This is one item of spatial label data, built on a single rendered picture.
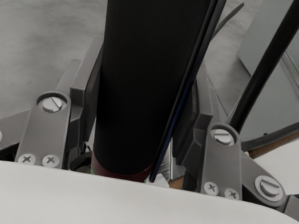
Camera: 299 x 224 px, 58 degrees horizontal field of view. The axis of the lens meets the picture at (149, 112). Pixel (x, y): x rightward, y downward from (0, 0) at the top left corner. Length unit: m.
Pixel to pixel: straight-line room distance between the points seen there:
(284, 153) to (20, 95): 2.08
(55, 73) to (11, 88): 0.39
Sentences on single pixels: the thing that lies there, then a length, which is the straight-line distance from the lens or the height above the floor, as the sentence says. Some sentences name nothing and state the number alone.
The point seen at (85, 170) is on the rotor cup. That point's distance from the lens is 0.38.
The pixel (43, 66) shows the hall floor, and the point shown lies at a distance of 2.67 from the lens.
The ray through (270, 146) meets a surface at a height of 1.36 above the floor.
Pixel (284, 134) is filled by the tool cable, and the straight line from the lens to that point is 0.32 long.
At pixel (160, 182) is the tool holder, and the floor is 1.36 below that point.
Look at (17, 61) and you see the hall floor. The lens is 2.75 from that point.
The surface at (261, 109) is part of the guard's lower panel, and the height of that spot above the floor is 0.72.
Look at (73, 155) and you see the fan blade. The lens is 0.64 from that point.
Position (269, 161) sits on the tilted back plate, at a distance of 0.57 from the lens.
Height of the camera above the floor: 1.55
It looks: 42 degrees down
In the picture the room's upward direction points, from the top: 16 degrees clockwise
